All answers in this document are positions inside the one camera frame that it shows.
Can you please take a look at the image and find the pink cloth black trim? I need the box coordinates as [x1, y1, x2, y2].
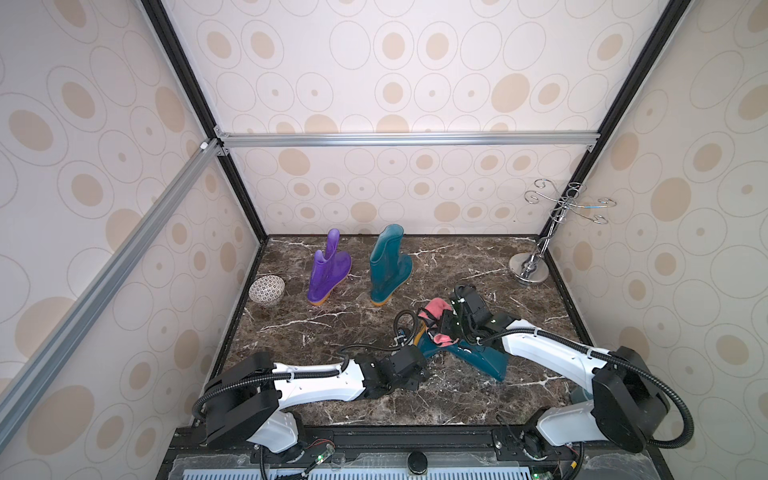
[417, 298, 459, 348]

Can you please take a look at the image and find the teal rubber boot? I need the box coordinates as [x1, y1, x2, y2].
[370, 224, 413, 306]
[414, 331, 508, 382]

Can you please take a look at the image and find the purple rubber boot yellow sole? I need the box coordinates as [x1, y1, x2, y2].
[307, 229, 352, 305]

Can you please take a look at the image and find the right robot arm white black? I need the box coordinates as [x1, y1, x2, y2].
[425, 285, 695, 453]

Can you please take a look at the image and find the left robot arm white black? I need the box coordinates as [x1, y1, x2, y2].
[192, 310, 427, 454]

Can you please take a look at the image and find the chrome hook stand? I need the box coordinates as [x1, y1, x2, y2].
[508, 178, 617, 286]

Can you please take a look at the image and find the grey-blue ceramic cup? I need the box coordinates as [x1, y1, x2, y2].
[570, 387, 593, 404]

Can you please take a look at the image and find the patterned white bowl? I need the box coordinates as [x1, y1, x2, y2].
[248, 274, 286, 307]

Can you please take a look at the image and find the horizontal aluminium bar back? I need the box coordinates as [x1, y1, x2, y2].
[221, 131, 600, 148]

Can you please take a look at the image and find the diagonal aluminium bar left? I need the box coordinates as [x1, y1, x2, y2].
[1, 138, 223, 448]

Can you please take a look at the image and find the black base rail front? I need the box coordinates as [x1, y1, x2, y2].
[157, 425, 672, 479]

